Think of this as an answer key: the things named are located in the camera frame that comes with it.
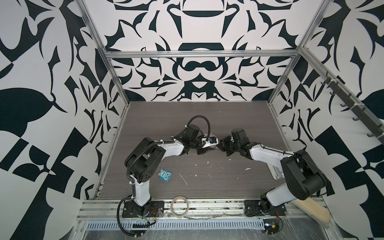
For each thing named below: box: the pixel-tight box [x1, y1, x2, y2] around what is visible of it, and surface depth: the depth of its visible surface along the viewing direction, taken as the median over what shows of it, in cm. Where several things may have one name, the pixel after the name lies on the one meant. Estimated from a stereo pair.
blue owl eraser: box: [158, 169, 173, 182], surface depth 85 cm
